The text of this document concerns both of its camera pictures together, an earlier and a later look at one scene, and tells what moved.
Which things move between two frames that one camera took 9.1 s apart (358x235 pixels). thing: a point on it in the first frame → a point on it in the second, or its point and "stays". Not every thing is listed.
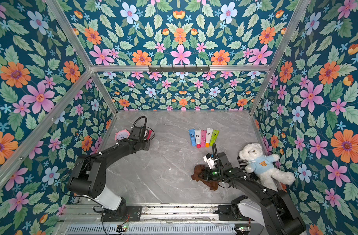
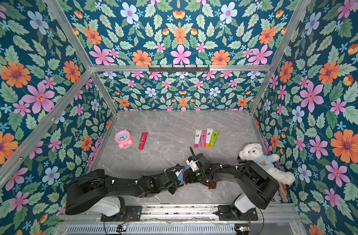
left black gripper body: x=144 y=145 → x=172 y=189
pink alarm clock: x=122 y=134 stays
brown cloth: x=212 y=184 stays
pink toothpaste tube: x=203 y=138 stays
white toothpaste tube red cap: x=198 y=138 stays
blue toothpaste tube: x=192 y=136 → x=180 y=175
